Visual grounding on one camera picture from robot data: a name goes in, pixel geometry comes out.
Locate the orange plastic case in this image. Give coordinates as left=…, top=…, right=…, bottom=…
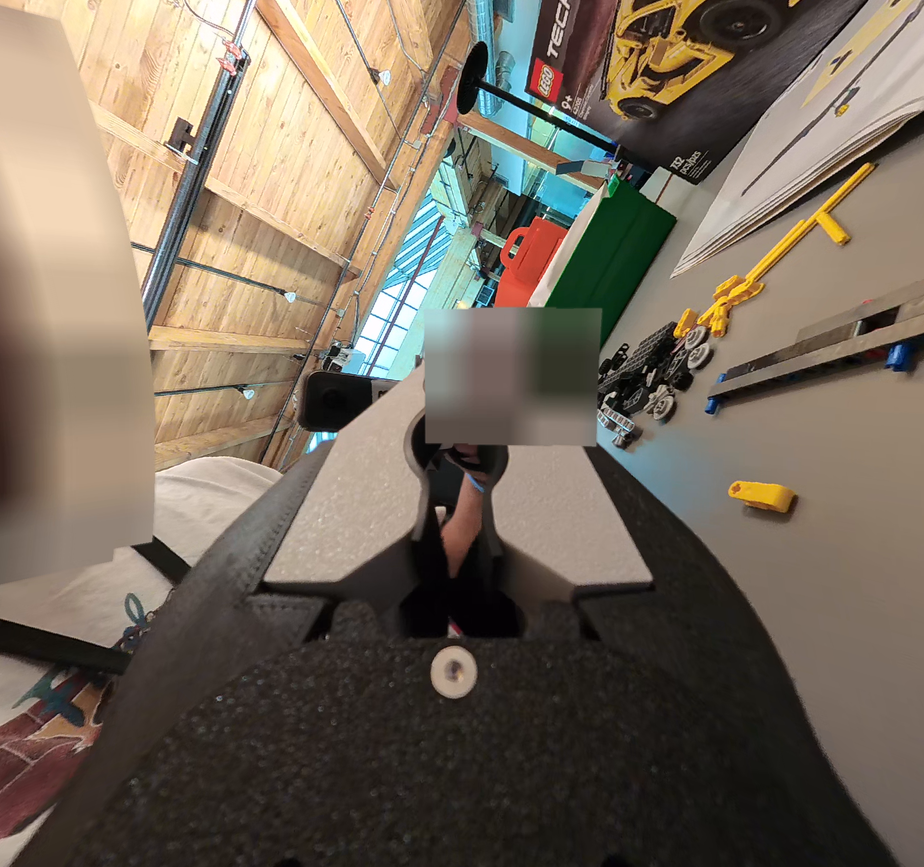
left=493, top=215, right=573, bottom=310

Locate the green plastic bin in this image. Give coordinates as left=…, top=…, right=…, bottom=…
left=529, top=176, right=679, bottom=350

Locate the white paper sheet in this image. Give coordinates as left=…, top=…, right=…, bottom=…
left=529, top=183, right=609, bottom=306

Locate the black round object on pole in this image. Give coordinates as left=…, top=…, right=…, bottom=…
left=453, top=39, right=630, bottom=162

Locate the cluster of yellow lego pieces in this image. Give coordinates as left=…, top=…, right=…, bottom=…
left=673, top=162, right=879, bottom=339

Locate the instruction booklet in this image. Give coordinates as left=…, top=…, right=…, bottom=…
left=670, top=0, right=924, bottom=281

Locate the black ceiling pipe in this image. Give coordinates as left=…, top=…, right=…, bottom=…
left=139, top=0, right=279, bottom=335

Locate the stack of long black lego beams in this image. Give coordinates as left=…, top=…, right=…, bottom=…
left=596, top=320, right=699, bottom=408

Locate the long grey lego beam assembly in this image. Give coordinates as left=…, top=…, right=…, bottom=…
left=705, top=280, right=924, bottom=418

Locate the lego set box with yellow car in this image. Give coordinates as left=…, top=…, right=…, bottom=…
left=526, top=0, right=918, bottom=187

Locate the person's left forearm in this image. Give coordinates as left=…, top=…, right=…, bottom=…
left=439, top=484, right=485, bottom=581

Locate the yellow lego connector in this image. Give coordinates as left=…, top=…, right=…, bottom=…
left=726, top=479, right=800, bottom=516

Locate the metal ventilation duct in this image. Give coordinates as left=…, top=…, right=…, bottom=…
left=461, top=0, right=517, bottom=119

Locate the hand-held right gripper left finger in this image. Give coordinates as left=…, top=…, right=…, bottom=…
left=261, top=358, right=454, bottom=638

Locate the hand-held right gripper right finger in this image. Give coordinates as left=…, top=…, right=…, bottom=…
left=461, top=446, right=655, bottom=638

